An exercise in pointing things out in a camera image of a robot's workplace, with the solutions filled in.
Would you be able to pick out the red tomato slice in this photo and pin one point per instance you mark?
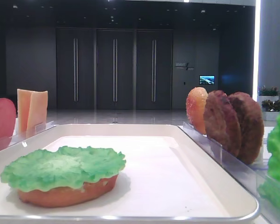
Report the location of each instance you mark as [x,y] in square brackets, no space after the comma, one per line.
[7,117]

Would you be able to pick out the brown meat patty near tray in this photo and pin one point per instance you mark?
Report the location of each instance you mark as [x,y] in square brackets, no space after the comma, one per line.
[221,122]

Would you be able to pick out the green lettuce leaf on bun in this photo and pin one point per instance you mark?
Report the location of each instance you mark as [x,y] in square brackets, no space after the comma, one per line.
[67,167]

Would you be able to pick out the brown meat patty outer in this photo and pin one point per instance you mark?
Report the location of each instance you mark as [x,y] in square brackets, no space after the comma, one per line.
[251,124]

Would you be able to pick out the standing bun half near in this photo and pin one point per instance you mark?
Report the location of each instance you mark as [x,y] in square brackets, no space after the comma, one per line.
[195,105]

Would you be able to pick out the white rectangular tray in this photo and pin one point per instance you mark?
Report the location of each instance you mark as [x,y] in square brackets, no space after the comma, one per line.
[168,179]

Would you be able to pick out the bottom bun on tray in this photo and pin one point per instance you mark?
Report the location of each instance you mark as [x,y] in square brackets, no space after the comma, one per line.
[66,196]

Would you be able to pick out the potted plants in planter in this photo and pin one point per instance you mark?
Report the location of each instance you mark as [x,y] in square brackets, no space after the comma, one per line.
[268,98]

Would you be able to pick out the small wall screen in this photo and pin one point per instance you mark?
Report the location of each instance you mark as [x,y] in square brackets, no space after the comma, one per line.
[207,80]

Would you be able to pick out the clear acrylic left rail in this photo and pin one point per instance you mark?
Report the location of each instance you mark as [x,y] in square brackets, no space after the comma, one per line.
[5,142]

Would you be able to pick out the clear acrylic rail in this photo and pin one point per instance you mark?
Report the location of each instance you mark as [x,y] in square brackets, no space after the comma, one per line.
[5,142]
[253,177]

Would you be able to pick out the clear acrylic right rail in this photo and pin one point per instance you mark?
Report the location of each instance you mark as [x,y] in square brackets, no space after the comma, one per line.
[253,177]

